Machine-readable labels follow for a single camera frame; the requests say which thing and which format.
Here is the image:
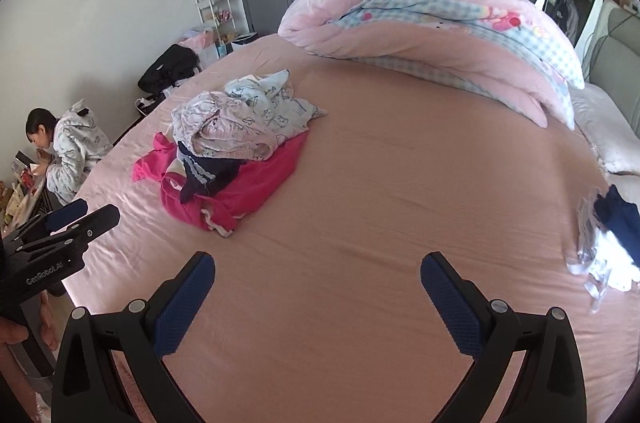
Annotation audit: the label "pink storage box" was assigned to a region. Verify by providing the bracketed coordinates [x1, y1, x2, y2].
[180, 28, 221, 64]

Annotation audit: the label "white wire rack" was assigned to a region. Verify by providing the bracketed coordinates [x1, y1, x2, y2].
[189, 0, 238, 49]

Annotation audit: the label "person's left hand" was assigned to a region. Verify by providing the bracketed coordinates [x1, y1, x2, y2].
[0, 292, 60, 352]

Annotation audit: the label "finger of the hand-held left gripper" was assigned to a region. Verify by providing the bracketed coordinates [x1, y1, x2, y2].
[0, 198, 90, 250]
[15, 204, 121, 255]

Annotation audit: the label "pink printed pajama pants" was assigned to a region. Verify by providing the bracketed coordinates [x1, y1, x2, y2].
[171, 90, 281, 161]

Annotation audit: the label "white folded garment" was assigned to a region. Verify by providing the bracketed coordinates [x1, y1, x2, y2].
[566, 188, 640, 314]

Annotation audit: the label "grey padded headboard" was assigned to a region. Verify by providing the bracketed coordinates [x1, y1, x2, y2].
[582, 0, 640, 144]

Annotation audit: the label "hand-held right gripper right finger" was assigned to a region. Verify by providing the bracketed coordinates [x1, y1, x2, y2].
[420, 252, 586, 423]

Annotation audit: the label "pink checked duvet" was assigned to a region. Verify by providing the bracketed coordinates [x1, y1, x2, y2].
[277, 0, 586, 131]

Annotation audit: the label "pink bed sheet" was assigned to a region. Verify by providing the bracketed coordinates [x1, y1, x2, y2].
[65, 30, 640, 423]

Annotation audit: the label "magenta garment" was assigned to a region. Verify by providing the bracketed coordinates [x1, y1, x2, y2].
[132, 130, 311, 238]

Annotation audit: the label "pale pink pillow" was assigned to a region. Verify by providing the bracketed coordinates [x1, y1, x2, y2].
[570, 83, 640, 176]

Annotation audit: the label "colourful toy clutter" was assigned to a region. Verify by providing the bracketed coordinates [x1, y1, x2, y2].
[0, 150, 48, 229]

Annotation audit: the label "white printed pajama top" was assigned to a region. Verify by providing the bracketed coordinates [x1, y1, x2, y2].
[222, 68, 328, 139]

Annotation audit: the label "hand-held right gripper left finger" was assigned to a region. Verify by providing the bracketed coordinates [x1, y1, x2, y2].
[52, 251, 217, 423]

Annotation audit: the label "navy striped-trim garment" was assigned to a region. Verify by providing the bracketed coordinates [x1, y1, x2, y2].
[176, 140, 251, 204]

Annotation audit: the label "black bag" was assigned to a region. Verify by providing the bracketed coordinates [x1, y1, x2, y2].
[137, 44, 203, 96]

